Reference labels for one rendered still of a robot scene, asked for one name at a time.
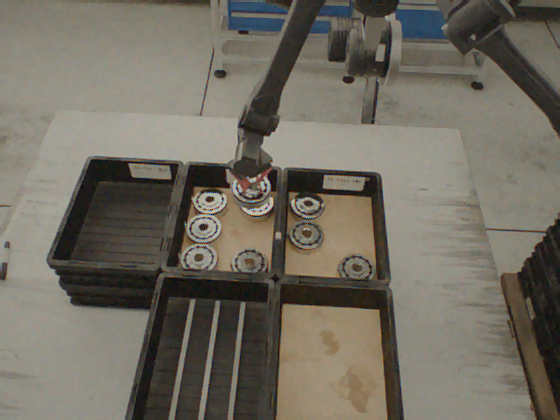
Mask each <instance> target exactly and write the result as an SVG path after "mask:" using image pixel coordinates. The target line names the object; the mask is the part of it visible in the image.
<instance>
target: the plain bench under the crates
mask: <svg viewBox="0 0 560 420"><path fill-rule="evenodd" d="M237 123H238V118H221V117H202V116H184V115H165V114H147V113H128V112H110V111H91V110H56V111H55V114H54V117H53V119H52V121H51V123H50V124H49V126H48V128H47V132H46V134H45V136H44V138H43V139H42V141H41V143H40V146H39V149H38V151H37V153H36V154H35V156H34V158H33V161H32V164H31V166H30V168H29V169H28V171H27V173H26V175H25V179H24V181H23V182H22V184H21V186H20V188H19V189H18V194H17V196H16V197H15V199H14V201H13V203H12V204H11V207H10V211H9V212H8V214H7V216H6V218H5V219H4V222H3V226H2V227H1V229H0V240H1V238H2V236H3V233H4V232H5V230H6V228H7V226H9V224H10V220H11V218H13V216H14V214H15V212H16V210H17V205H18V204H19V202H21V201H22V199H23V197H24V196H25V194H27V195H32V196H39V197H55V198H64V199H70V197H71V195H72V193H73V190H74V189H75V187H76V182H77V180H78V178H79V175H80V174H81V171H82V169H83V165H84V162H85V161H86V159H87V158H88V157H89V156H91V155H98V156H113V157H128V158H143V159H158V160H174V161H183V162H184V164H185V163H186V162H188V161H204V162H219V163H228V161H231V160H233V159H234V158H235V147H236V146H237ZM261 147H262V148H263V149H264V151H265V152H266V153H267V154H270V155H271V157H272V158H273V162H272V163H271V164H272V166H278V167H280V168H282V170H284V168H287V167H293V168H323V169H339V170H354V171H369V172H377V173H379V174H380V175H381V177H382V186H383V196H384V204H385V214H386V224H387V242H388V252H389V261H390V270H391V283H390V285H389V287H390V288H391V290H392V291H393V299H394V318H395V327H396V336H397V346H398V355H399V364H400V374H401V393H402V402H403V412H404V420H536V417H535V414H534V410H533V403H532V400H531V397H530V393H529V390H528V386H527V384H526V380H525V373H524V370H523V366H522V363H521V360H520V356H519V353H518V349H517V343H516V340H515V336H514V333H513V330H512V327H511V323H510V316H509V312H508V310H507V306H506V303H505V299H504V296H503V290H502V286H501V283H500V279H499V276H498V273H497V269H496V266H495V259H494V256H493V253H492V249H491V246H490V242H489V240H488V233H487V229H486V226H485V222H484V219H483V216H482V212H481V205H480V203H479V199H478V196H477V192H476V189H475V186H474V182H473V175H472V172H471V168H470V166H469V162H468V159H467V155H466V149H465V146H464V142H463V139H462V135H461V132H460V130H459V129H457V128H442V127H423V126H405V125H368V124H350V123H331V122H313V121H294V120H279V125H278V127H277V129H276V131H275V132H271V136H270V137H264V143H263V145H261ZM59 278H60V276H58V278H26V277H6V278H5V279H4V280H1V279H0V420H125V416H126V408H127V405H128V401H129V398H130V393H131V390H132V386H133V383H134V375H135V371H136V368H137V363H138V360H139V356H140V353H141V345H142V341H143V338H144V334H145V330H146V327H147V323H148V319H149V312H150V310H140V309H126V308H112V307H98V306H83V305H71V304H70V302H69V299H70V297H69V296H68V295H67V294H66V291H63V290H61V286H60V284H59Z"/></svg>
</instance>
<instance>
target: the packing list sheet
mask: <svg viewBox="0 0 560 420"><path fill-rule="evenodd" d="M68 204H69V199H64V198H55V197H39V196H32V195H27V194H25V196H24V197H23V199H22V201H21V202H19V204H18V205H17V210H16V212H15V214H14V216H13V218H11V220H10V224H9V226H7V228H6V230H5V232H4V233H3V236H2V238H1V240H0V270H1V265H2V259H3V247H4V243H5V241H10V254H9V260H8V266H7V273H6V277H26V278H58V276H56V275H55V274H54V269H50V268H49V266H48V265H47V262H46V259H47V254H48V252H49V249H50V247H51V245H52V243H53V240H54V237H55V234H56V233H57V230H58V228H59V226H60V224H61V219H62V217H63V215H64V212H65V211H66V208H67V206H68Z"/></svg>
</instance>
